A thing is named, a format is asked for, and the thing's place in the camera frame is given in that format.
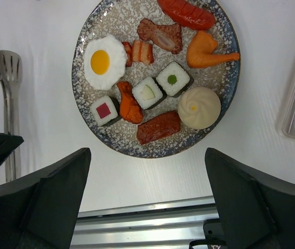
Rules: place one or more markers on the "toy orange fried chicken piece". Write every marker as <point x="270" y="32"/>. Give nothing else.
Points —
<point x="130" y="110"/>

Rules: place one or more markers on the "toy fried egg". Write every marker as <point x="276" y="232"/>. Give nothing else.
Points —
<point x="104" y="62"/>

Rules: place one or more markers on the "steel serving tongs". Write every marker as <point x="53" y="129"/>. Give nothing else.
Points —
<point x="11" y="79"/>

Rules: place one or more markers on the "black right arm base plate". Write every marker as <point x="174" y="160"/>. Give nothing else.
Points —
<point x="214" y="236"/>

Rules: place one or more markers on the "toy bacon slice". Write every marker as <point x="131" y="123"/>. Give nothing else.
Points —
<point x="138" y="51"/>

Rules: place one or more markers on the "toy brown meat chunk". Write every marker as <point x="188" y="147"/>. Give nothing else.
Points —
<point x="167" y="37"/>

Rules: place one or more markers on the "toy red sausage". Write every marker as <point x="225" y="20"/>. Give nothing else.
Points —
<point x="187" y="15"/>

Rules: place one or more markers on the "sushi roll pink centre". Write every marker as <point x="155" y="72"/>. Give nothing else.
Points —
<point x="105" y="111"/>

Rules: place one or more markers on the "sushi roll green centre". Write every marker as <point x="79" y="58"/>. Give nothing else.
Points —
<point x="174" y="79"/>

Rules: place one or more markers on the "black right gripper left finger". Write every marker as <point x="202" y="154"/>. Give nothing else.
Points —
<point x="40" y="209"/>

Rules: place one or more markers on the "toy steamed bun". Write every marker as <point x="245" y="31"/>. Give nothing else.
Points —
<point x="199" y="108"/>

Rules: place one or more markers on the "toy orange chicken leg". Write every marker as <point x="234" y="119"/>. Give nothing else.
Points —
<point x="200" y="52"/>

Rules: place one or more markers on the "speckled ceramic plate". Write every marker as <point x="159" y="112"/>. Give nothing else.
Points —
<point x="121" y="19"/>

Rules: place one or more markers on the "toy red meat slab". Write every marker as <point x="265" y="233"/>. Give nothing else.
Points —
<point x="159" y="127"/>

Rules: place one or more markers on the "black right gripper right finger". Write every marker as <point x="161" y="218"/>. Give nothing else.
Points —
<point x="256" y="210"/>

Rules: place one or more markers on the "aluminium front rail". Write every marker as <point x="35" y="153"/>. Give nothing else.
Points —
<point x="164" y="224"/>

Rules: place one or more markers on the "sushi roll cucumber centre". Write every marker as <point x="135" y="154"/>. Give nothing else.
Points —
<point x="148" y="93"/>

